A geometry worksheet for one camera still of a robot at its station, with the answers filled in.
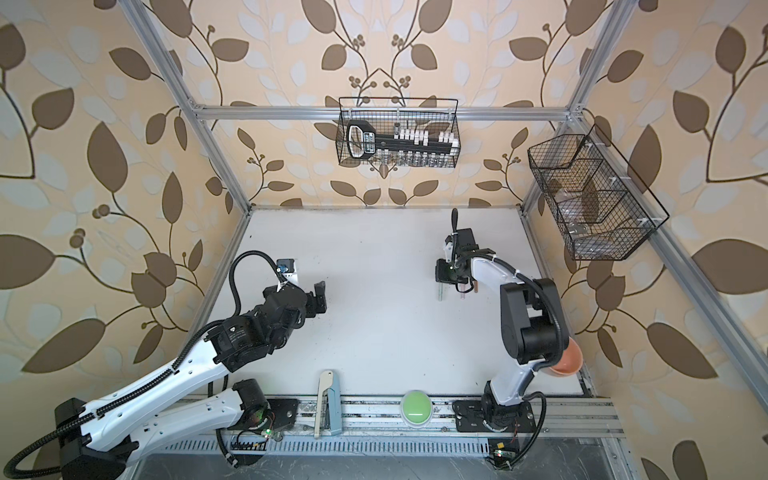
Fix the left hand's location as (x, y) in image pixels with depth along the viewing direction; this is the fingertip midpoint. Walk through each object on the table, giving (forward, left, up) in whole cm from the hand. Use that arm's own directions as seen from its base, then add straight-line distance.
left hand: (311, 285), depth 74 cm
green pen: (+9, -35, -17) cm, 40 cm away
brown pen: (+7, -45, -11) cm, 47 cm away
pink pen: (+10, -43, -22) cm, 49 cm away
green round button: (-23, -27, -19) cm, 41 cm away
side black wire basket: (+17, -72, +13) cm, 75 cm away
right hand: (+14, -35, -17) cm, 41 cm away
